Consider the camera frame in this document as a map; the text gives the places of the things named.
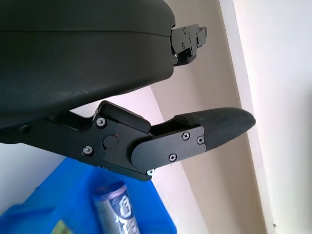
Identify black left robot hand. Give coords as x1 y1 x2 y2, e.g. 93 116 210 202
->
0 0 256 182

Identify purple-capped trash bag roll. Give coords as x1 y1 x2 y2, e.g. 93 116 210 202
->
91 181 141 234

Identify blue plastic tray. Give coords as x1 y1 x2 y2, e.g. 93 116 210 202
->
0 157 182 234

